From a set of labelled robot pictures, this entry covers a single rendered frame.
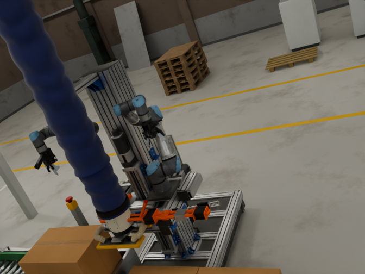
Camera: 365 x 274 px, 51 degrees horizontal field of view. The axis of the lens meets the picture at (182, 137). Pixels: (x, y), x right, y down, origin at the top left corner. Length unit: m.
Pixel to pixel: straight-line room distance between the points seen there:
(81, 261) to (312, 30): 7.25
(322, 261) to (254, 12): 9.79
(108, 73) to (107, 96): 0.18
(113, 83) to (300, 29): 6.55
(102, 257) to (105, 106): 1.16
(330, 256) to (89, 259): 1.95
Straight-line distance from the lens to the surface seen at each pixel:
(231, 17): 12.58
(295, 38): 9.04
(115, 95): 2.92
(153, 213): 2.49
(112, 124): 3.05
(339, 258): 3.52
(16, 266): 4.22
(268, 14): 12.37
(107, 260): 3.19
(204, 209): 2.31
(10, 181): 6.06
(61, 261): 3.04
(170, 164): 2.87
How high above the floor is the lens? 2.47
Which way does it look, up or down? 22 degrees down
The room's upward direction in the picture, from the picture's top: 22 degrees counter-clockwise
